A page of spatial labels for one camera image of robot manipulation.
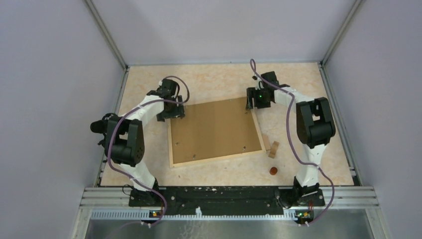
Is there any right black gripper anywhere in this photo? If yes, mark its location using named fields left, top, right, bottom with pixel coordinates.
left=246, top=87, right=271, bottom=110

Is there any brown frame backing board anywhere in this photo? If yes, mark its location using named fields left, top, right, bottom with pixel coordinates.
left=170, top=98, right=263, bottom=165

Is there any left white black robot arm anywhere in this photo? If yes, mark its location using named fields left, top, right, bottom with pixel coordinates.
left=100, top=76, right=188, bottom=206

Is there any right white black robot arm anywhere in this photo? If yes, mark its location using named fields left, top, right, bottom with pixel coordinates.
left=246, top=71, right=336, bottom=205

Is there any light wooden block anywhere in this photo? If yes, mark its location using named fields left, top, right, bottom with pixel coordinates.
left=262, top=134, right=271, bottom=151

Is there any darker wooden block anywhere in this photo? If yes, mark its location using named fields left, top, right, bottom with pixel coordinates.
left=268, top=141, right=279, bottom=159

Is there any small brown round disc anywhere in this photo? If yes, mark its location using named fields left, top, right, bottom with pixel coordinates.
left=269, top=167, right=278, bottom=175

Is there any black microphone on stand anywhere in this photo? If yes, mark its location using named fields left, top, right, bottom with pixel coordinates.
left=90, top=113, right=117, bottom=146

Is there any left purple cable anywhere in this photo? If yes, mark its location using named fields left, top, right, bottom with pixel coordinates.
left=106, top=76, right=190, bottom=228

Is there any purple cable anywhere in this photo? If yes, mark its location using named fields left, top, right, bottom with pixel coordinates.
left=106, top=76, right=190, bottom=228
left=249, top=58, right=335, bottom=227

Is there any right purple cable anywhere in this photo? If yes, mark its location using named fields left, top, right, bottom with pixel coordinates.
left=249, top=58, right=335, bottom=227

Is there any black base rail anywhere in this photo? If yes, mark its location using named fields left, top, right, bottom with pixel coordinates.
left=128, top=186, right=325, bottom=216

